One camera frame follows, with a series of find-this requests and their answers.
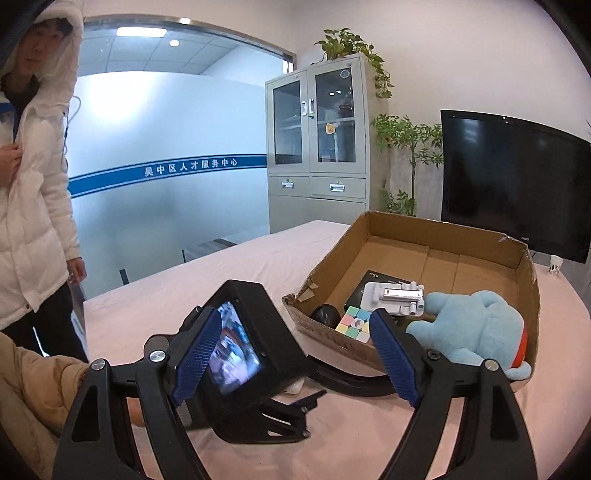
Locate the black box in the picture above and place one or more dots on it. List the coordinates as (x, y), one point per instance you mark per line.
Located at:
(358, 293)

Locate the small white cup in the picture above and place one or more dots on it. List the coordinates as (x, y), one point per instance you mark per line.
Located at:
(555, 265)

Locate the pastel puzzle cube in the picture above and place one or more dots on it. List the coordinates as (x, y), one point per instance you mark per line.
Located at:
(353, 323)

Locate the trailing green potted plant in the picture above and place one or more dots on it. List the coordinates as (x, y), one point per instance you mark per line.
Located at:
(344, 44)

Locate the tall green leafy plant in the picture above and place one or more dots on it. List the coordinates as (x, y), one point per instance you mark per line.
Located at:
(406, 134)

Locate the white phone stand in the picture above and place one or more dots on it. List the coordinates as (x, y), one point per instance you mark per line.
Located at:
(392, 295)

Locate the black flat television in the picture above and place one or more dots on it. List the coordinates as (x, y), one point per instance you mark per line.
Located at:
(508, 184)

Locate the orange cabinet sticker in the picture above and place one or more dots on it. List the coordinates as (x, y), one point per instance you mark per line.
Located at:
(330, 128)

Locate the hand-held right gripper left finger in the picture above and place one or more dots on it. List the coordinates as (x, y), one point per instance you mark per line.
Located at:
(196, 355)

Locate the light blue plush toy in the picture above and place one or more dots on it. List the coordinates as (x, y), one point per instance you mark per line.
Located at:
(471, 323)

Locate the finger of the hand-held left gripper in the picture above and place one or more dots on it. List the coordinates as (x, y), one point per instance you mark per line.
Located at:
(346, 381)
(286, 420)

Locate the person's left forearm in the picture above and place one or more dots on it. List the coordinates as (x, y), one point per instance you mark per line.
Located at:
(32, 383)

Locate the grey glass-door cabinet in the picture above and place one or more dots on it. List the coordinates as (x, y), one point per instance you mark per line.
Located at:
(318, 184)

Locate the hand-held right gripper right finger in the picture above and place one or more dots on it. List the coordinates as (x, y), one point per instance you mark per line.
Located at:
(395, 360)

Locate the brown cardboard box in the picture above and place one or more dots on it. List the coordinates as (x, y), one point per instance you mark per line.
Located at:
(438, 263)

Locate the black mouse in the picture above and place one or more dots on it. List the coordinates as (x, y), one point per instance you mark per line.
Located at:
(324, 316)

